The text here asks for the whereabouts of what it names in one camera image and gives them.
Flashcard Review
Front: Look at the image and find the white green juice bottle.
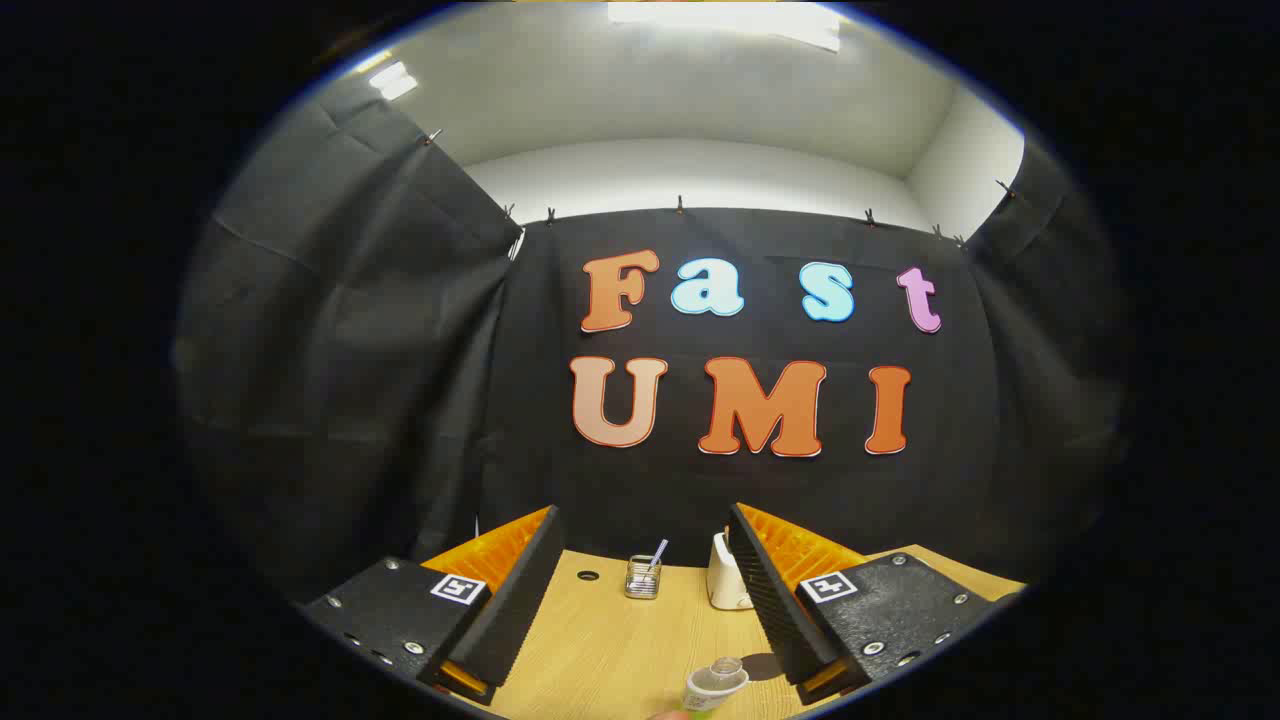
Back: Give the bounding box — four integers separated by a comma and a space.
683, 657, 750, 717

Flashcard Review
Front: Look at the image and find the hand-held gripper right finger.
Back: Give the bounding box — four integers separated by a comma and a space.
727, 502, 1027, 707

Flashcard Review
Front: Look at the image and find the wooden table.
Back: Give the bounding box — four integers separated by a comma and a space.
450, 544, 1027, 720

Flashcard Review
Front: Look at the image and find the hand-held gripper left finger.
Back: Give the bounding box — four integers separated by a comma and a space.
300, 505, 567, 707

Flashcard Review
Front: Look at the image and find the small ceiling light panel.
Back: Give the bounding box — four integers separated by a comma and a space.
368, 60, 419, 101

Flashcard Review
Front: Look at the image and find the white toaster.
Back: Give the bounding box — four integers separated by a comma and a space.
706, 530, 754, 611

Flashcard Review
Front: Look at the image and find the large ceiling light panel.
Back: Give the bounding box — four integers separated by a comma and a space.
607, 0, 841, 53

